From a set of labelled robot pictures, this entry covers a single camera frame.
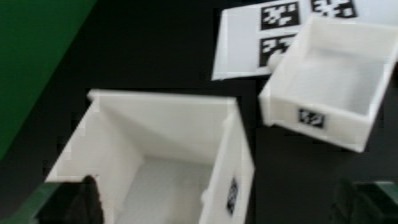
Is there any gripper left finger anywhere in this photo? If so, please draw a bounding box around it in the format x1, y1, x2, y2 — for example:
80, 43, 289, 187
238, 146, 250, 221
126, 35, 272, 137
35, 176, 105, 224

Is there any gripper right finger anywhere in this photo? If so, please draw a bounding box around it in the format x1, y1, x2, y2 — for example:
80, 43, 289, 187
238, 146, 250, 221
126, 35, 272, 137
328, 179, 398, 224

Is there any large white drawer cabinet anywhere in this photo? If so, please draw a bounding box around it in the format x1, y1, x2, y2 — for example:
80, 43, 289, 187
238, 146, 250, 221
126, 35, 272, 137
46, 89, 254, 224

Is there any white drawer box front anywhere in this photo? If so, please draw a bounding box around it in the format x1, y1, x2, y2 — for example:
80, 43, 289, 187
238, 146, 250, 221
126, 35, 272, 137
259, 15, 398, 152

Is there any white marker plate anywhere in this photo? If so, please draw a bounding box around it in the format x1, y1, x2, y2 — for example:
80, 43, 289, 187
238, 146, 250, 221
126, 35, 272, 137
211, 0, 398, 80

